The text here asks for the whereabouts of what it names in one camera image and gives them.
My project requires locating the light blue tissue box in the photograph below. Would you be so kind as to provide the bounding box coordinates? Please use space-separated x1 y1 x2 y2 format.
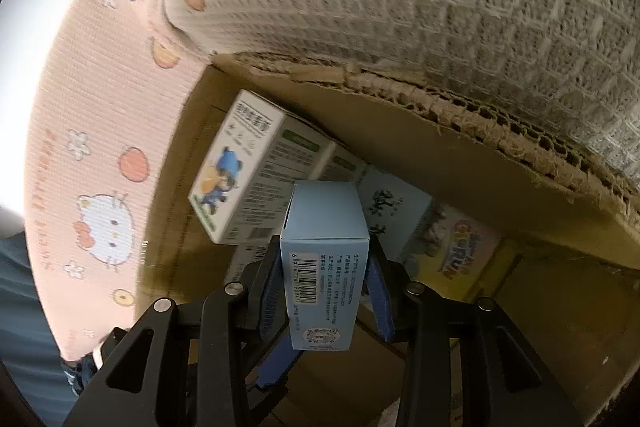
357 164 433 263

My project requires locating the small light blue box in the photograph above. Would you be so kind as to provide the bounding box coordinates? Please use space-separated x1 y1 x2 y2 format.
280 181 371 352

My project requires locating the white green panda box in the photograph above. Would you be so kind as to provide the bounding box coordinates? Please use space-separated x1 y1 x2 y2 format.
187 89 336 245

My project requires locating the dark blue cloth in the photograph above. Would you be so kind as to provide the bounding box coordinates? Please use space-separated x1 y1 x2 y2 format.
0 232 66 408

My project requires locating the pink cat print sheet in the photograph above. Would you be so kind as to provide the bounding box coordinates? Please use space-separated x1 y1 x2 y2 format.
22 0 216 363

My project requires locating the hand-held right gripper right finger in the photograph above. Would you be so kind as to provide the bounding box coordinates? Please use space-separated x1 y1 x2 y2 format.
367 237 583 427

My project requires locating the yellow colourful box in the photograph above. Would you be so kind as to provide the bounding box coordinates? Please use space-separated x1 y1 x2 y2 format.
400 202 523 303

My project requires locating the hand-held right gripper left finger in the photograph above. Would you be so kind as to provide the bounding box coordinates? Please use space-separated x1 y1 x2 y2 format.
62 234 301 427

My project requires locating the brown cardboard box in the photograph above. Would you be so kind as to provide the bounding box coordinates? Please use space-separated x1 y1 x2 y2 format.
137 52 640 427

